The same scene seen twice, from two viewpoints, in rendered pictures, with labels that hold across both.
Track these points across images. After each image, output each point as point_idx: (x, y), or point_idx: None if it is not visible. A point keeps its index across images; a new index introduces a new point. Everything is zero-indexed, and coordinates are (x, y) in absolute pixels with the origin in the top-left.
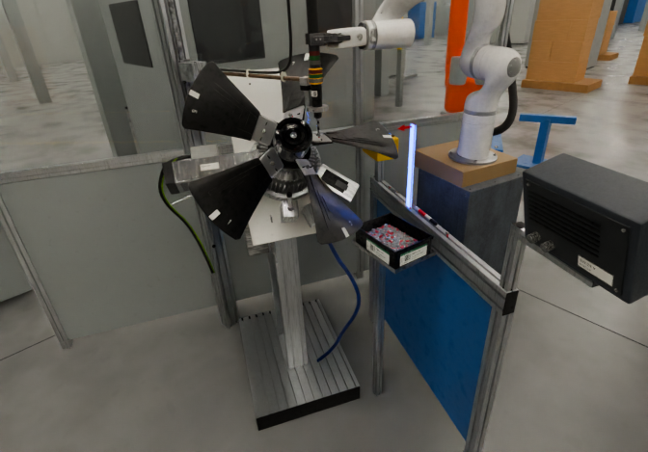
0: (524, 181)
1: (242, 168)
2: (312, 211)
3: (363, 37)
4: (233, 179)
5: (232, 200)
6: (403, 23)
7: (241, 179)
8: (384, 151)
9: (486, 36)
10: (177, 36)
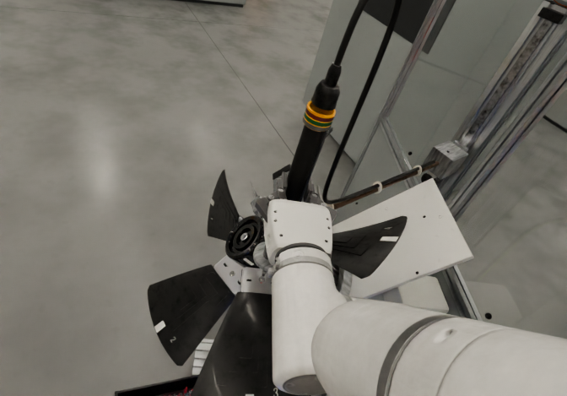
0: None
1: (230, 203)
2: (173, 276)
3: (268, 247)
4: (225, 201)
5: (218, 211)
6: (288, 335)
7: (226, 208)
8: (204, 376)
9: None
10: (479, 119)
